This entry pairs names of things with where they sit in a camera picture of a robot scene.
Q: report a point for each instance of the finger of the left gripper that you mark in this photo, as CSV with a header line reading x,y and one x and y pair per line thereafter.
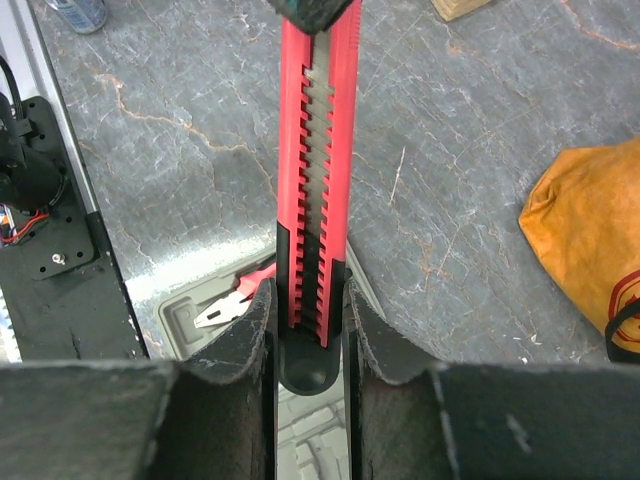
x,y
310,16

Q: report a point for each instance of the yellow tote bag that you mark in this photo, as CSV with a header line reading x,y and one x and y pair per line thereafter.
x,y
582,221

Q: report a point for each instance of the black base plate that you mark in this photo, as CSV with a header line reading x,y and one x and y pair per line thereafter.
x,y
64,293

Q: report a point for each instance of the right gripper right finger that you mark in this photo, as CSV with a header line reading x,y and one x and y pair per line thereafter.
x,y
414,416

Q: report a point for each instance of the red black pliers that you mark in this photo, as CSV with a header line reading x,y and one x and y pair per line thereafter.
x,y
235,303

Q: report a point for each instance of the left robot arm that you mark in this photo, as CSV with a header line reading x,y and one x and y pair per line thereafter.
x,y
31,180

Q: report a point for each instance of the small can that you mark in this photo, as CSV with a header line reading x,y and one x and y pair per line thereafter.
x,y
83,16

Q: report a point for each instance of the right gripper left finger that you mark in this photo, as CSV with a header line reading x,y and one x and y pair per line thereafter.
x,y
83,419

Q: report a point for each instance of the red utility knife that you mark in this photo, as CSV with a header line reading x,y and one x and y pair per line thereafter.
x,y
318,82

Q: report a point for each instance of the grey plastic tool case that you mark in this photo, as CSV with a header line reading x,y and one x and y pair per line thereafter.
x,y
221,417

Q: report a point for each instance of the wooden block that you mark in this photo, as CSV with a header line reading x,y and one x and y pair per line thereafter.
x,y
450,10

